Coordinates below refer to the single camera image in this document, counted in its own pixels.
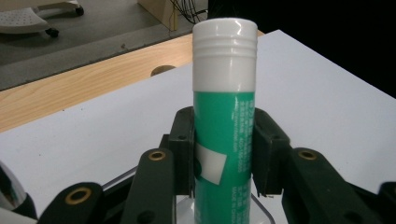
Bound wooden desk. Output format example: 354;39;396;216
136;0;179;32

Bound hanging cables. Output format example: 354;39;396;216
169;0;209;25

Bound office chair base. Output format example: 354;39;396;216
0;0;86;39

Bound white board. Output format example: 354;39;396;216
0;29;396;224

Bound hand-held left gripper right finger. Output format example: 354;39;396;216
250;106;293;198

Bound clear plastic organizer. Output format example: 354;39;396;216
102;166;276;224

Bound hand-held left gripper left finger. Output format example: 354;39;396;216
159;105;197;198

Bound green and white glue stick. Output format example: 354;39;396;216
191;17;259;224

